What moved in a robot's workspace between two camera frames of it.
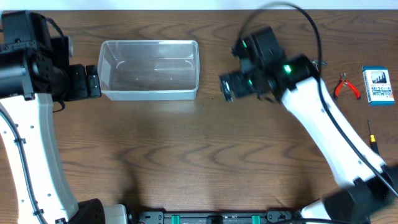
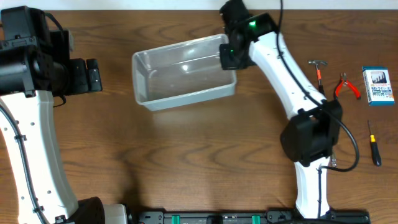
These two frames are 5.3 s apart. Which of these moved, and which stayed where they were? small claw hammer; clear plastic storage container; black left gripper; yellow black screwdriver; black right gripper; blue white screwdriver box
Moved: black right gripper; clear plastic storage container
Stayed: black left gripper; small claw hammer; blue white screwdriver box; yellow black screwdriver
